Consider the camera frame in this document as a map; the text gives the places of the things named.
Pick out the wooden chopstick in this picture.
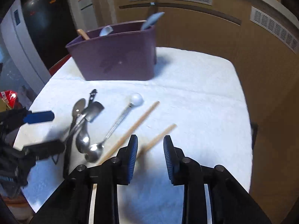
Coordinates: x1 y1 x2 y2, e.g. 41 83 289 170
137 124 177 158
97 101 160 165

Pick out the white ball-handled metal spoon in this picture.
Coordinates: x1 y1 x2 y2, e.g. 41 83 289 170
85 93 143 163

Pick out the dark brown spoon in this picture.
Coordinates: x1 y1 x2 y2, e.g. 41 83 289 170
65 98 86 141

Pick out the dark spatula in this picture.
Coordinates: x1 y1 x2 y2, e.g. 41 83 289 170
63 102 104 179

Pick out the smiley face metal utensil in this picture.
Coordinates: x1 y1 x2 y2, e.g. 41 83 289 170
88 89 97 106

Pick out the wooden handled utensil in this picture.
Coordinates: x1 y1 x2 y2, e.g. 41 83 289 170
77 29 90 40

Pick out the blue plastic serving spoon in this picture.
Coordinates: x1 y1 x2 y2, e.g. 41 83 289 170
140 12 164 31

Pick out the red snack bag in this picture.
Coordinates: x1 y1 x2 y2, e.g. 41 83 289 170
1 90 17 109

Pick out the shiny steel spoon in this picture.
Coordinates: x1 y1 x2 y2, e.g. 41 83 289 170
75 121 90 153

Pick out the purple plastic utensil bin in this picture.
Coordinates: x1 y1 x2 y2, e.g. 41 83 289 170
66 20 157 81

